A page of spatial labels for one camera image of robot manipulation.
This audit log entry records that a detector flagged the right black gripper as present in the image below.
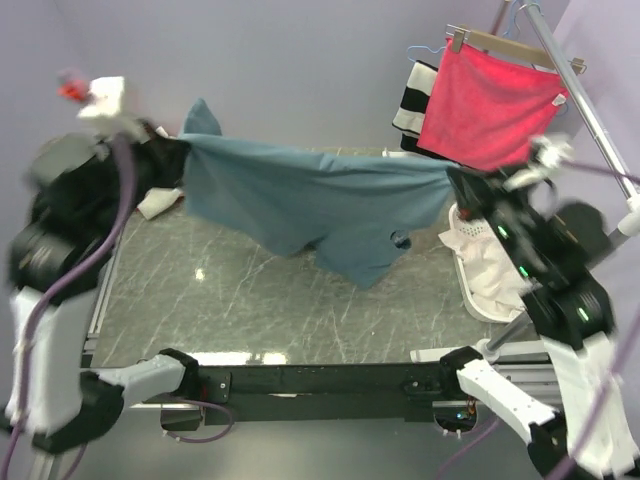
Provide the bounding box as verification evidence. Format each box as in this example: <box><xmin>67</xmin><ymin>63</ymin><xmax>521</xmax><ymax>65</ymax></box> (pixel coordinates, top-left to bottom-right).
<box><xmin>445</xmin><ymin>157</ymin><xmax>543</xmax><ymax>276</ymax></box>

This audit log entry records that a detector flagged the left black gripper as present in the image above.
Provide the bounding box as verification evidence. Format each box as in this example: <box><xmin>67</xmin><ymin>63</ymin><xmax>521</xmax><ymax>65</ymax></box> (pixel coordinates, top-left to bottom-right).
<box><xmin>93</xmin><ymin>115</ymin><xmax>196</xmax><ymax>236</ymax></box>

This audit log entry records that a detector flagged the blue t shirt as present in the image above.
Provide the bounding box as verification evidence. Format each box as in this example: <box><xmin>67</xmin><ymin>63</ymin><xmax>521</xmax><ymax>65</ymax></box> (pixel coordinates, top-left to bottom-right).
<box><xmin>179</xmin><ymin>99</ymin><xmax>451</xmax><ymax>289</ymax></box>

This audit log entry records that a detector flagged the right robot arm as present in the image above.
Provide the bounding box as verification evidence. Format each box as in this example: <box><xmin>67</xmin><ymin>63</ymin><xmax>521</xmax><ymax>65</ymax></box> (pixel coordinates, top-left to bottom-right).
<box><xmin>438</xmin><ymin>168</ymin><xmax>639</xmax><ymax>479</ymax></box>

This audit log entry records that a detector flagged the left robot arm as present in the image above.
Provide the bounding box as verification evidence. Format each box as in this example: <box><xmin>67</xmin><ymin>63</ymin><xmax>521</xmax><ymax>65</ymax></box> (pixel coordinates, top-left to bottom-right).
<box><xmin>1</xmin><ymin>123</ymin><xmax>201</xmax><ymax>455</ymax></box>

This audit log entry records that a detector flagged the cream folded t shirt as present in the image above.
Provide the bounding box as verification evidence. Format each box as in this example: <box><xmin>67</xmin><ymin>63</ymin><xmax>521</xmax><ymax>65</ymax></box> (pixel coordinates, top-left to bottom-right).
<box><xmin>137</xmin><ymin>188</ymin><xmax>183</xmax><ymax>220</ymax></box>

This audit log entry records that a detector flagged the white laundry basket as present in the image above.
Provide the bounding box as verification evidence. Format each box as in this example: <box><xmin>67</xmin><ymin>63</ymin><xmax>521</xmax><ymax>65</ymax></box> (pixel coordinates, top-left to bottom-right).
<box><xmin>439</xmin><ymin>205</ymin><xmax>527</xmax><ymax>324</ymax></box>

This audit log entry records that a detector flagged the white t shirt in basket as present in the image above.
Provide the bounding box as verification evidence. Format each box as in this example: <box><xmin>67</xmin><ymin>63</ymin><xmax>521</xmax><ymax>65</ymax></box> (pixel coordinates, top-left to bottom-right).
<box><xmin>439</xmin><ymin>229</ymin><xmax>529</xmax><ymax>319</ymax></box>

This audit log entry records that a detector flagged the red towel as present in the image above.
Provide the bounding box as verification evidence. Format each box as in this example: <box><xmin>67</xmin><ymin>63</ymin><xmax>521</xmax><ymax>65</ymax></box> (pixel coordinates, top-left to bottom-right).
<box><xmin>417</xmin><ymin>40</ymin><xmax>569</xmax><ymax>171</ymax></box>

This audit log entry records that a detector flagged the metal clothes rack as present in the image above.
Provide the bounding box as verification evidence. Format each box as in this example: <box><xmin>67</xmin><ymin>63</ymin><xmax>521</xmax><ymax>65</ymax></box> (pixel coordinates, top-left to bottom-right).
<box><xmin>475</xmin><ymin>1</ymin><xmax>639</xmax><ymax>361</ymax></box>

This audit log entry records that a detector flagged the black white striped cloth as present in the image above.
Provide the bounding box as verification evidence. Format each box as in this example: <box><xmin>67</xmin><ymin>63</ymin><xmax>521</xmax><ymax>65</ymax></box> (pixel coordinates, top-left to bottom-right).
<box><xmin>392</xmin><ymin>61</ymin><xmax>443</xmax><ymax>159</ymax></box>

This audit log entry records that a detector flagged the wooden clip hanger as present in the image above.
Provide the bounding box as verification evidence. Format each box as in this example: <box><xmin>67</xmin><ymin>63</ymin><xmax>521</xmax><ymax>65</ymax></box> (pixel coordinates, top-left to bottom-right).
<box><xmin>446</xmin><ymin>24</ymin><xmax>555</xmax><ymax>70</ymax></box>

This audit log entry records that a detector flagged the black base beam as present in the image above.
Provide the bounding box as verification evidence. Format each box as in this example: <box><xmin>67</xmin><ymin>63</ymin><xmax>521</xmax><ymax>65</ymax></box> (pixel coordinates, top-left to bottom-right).
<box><xmin>199</xmin><ymin>362</ymin><xmax>468</xmax><ymax>422</ymax></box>

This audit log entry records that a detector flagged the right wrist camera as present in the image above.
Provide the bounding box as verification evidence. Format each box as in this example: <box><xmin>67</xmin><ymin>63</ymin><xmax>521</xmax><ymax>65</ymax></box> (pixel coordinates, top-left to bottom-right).
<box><xmin>502</xmin><ymin>133</ymin><xmax>574</xmax><ymax>192</ymax></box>

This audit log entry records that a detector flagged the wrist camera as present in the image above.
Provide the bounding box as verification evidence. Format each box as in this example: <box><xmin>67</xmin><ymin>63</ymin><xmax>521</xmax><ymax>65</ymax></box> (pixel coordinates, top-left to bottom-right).
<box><xmin>502</xmin><ymin>133</ymin><xmax>574</xmax><ymax>192</ymax></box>
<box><xmin>58</xmin><ymin>71</ymin><xmax>148</xmax><ymax>142</ymax></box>

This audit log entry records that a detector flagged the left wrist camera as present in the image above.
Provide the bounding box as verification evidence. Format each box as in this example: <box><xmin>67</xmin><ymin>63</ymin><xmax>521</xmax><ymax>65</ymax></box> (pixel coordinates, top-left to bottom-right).
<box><xmin>58</xmin><ymin>71</ymin><xmax>148</xmax><ymax>142</ymax></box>

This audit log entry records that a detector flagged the aluminium rail frame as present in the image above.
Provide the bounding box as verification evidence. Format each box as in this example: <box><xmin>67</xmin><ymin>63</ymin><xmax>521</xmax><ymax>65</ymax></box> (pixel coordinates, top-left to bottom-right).
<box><xmin>27</xmin><ymin>239</ymin><xmax>571</xmax><ymax>480</ymax></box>

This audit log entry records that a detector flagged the blue wire hanger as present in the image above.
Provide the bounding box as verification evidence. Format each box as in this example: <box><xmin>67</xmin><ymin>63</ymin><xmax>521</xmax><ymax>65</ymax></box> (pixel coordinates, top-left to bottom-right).
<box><xmin>406</xmin><ymin>44</ymin><xmax>446</xmax><ymax>63</ymax></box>

